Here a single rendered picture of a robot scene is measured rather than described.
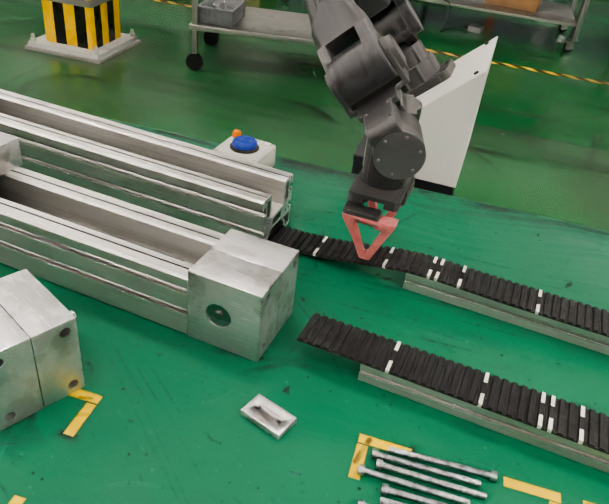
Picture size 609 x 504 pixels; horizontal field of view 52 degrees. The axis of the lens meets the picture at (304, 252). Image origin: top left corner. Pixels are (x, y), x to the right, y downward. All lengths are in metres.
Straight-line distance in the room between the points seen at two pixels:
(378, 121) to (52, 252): 0.41
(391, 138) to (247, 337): 0.27
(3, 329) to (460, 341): 0.51
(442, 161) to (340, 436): 0.60
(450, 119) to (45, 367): 0.74
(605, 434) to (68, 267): 0.63
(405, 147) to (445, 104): 0.41
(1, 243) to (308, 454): 0.47
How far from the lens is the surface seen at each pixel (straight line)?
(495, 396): 0.70
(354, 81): 0.73
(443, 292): 0.86
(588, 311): 0.87
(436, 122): 1.10
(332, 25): 0.76
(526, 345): 0.83
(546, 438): 0.72
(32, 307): 0.66
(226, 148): 1.03
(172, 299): 0.73
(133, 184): 0.94
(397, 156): 0.69
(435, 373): 0.70
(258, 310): 0.67
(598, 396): 0.81
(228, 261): 0.70
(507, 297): 0.84
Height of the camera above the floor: 1.29
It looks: 35 degrees down
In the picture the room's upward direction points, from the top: 7 degrees clockwise
